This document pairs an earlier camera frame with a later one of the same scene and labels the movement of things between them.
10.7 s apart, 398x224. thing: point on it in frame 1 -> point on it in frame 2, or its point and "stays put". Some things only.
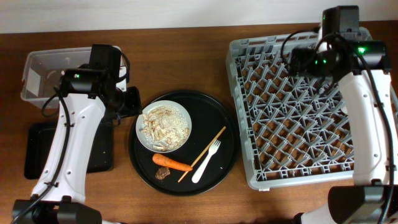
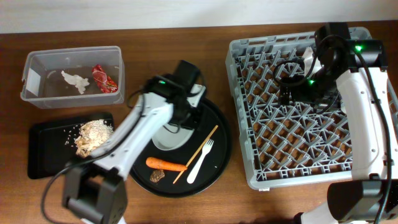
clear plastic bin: (42, 70) stays put
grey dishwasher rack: (294, 130) stays put
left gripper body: (131, 104) -> (189, 117)
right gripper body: (309, 64) -> (314, 88)
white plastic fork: (212, 149) -> (193, 174)
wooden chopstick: (203, 154) -> (194, 155)
